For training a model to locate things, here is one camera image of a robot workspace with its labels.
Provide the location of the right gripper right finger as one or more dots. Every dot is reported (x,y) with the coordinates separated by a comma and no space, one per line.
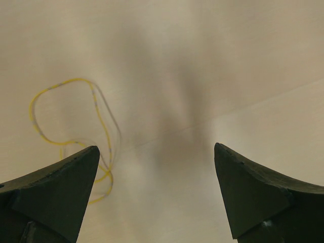
(263,205)

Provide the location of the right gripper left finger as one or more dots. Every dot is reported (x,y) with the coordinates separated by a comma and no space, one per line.
(49,205)

